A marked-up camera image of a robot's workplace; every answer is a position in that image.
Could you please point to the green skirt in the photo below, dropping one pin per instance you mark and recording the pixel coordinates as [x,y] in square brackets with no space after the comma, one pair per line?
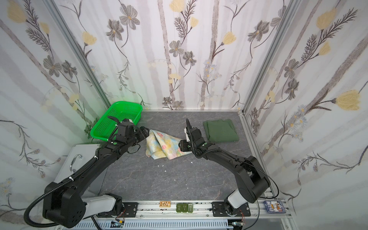
[220,131]

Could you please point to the small wooden tag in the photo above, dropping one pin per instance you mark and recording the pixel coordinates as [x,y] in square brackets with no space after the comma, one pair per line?
[165,204]

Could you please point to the white vented cable duct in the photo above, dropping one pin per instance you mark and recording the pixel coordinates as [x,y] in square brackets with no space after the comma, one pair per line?
[170,224]

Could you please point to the floral pastel skirt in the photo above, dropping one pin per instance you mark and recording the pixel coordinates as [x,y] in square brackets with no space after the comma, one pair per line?
[160,145]

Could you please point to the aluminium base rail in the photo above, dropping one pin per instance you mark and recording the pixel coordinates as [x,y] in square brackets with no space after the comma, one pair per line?
[202,210]

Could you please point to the green tag block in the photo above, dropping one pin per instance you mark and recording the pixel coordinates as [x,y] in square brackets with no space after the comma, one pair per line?
[184,208]

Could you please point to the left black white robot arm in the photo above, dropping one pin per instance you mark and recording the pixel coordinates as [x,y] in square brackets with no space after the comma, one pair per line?
[62,202]

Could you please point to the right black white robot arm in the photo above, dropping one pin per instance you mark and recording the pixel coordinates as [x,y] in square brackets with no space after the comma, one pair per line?
[251,180]

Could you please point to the silver aluminium case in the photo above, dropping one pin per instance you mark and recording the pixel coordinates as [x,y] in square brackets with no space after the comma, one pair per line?
[77,158]

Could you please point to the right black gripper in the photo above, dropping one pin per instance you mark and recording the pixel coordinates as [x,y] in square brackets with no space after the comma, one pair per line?
[185,144]

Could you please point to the blue patterned card box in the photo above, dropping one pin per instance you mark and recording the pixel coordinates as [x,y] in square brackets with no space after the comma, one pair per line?
[274,207]

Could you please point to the black mounting plate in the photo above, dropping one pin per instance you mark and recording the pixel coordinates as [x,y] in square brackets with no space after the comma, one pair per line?
[130,209]
[223,209]

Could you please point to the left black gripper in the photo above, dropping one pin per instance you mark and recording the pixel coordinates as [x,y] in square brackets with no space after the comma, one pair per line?
[141,132]

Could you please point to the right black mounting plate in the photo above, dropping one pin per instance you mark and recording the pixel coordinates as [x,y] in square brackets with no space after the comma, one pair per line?
[223,209]

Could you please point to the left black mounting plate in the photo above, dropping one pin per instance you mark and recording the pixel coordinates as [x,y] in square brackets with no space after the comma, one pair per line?
[130,209]

